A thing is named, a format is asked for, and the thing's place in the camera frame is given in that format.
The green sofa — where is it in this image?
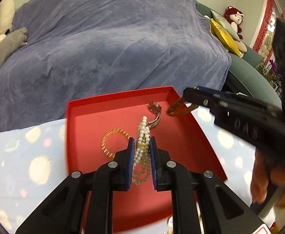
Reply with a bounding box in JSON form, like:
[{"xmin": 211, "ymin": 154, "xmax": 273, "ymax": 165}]
[{"xmin": 196, "ymin": 2, "xmax": 283, "ymax": 108}]

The grey plush animal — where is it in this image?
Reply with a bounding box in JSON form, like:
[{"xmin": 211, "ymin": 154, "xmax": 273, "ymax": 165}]
[{"xmin": 0, "ymin": 27, "xmax": 27, "ymax": 67}]

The potted flower plant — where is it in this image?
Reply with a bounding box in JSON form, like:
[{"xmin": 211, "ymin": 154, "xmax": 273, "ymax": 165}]
[{"xmin": 256, "ymin": 59, "xmax": 282, "ymax": 97}]

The silver blue-dial wristwatch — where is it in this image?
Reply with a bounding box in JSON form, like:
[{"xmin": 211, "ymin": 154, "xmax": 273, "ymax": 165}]
[{"xmin": 147, "ymin": 102, "xmax": 162, "ymax": 129}]

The beige plush toy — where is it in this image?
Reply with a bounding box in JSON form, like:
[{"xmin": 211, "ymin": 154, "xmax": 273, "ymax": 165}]
[{"xmin": 235, "ymin": 40, "xmax": 247, "ymax": 53}]

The red cardboard box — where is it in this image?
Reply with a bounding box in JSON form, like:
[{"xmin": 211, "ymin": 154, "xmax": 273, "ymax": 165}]
[{"xmin": 66, "ymin": 86, "xmax": 227, "ymax": 232}]

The white pearl bracelet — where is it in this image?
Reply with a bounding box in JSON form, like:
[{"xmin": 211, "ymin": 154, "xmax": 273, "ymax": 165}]
[{"xmin": 131, "ymin": 116, "xmax": 152, "ymax": 185}]

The red monkey plush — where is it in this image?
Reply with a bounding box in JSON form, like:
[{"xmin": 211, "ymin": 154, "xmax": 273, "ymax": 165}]
[{"xmin": 224, "ymin": 6, "xmax": 244, "ymax": 40}]

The person's right hand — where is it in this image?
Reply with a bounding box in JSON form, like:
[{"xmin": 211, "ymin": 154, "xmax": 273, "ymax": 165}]
[{"xmin": 250, "ymin": 150, "xmax": 285, "ymax": 208}]

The grey silver cushion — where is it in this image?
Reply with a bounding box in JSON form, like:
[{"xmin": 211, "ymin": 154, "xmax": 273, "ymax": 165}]
[{"xmin": 210, "ymin": 10, "xmax": 241, "ymax": 41}]

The red paper garland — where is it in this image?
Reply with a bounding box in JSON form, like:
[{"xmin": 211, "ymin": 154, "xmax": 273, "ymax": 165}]
[{"xmin": 252, "ymin": 0, "xmax": 274, "ymax": 52}]

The gold wristwatch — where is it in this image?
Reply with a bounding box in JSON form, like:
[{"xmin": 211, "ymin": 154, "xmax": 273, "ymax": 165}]
[{"xmin": 166, "ymin": 97, "xmax": 198, "ymax": 117}]

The cream plush llama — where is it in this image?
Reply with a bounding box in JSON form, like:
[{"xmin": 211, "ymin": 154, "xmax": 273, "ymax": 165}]
[{"xmin": 0, "ymin": 0, "xmax": 15, "ymax": 35}]

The gold chain-link bangle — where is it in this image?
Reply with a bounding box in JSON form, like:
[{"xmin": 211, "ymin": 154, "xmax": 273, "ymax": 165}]
[{"xmin": 100, "ymin": 128, "xmax": 130, "ymax": 158}]

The blue-grey sofa blanket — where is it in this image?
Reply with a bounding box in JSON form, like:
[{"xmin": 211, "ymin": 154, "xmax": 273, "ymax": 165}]
[{"xmin": 0, "ymin": 0, "xmax": 231, "ymax": 132}]

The gold shiny cushion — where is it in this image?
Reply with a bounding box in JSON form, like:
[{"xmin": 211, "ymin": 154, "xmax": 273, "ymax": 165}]
[{"xmin": 210, "ymin": 19, "xmax": 242, "ymax": 58}]

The blue planet-print tablecloth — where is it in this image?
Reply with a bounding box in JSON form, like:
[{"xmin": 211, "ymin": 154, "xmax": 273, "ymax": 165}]
[{"xmin": 0, "ymin": 107, "xmax": 255, "ymax": 233}]

